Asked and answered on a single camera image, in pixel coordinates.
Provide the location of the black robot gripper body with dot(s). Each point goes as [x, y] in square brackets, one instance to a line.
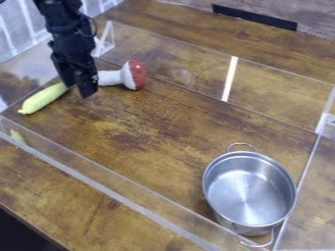
[70, 27]

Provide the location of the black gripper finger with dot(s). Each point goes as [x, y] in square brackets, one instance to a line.
[87, 81]
[63, 69]

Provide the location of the red and white toy mushroom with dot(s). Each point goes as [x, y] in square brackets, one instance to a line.
[131, 75]

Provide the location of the black strip on table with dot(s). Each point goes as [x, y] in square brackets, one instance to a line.
[258, 18]

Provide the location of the stainless steel pot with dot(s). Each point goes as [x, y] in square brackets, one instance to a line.
[251, 193]

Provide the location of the clear acrylic triangle bracket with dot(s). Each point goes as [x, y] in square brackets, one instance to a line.
[105, 40]

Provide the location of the clear acrylic barrier wall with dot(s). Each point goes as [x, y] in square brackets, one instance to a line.
[102, 172]

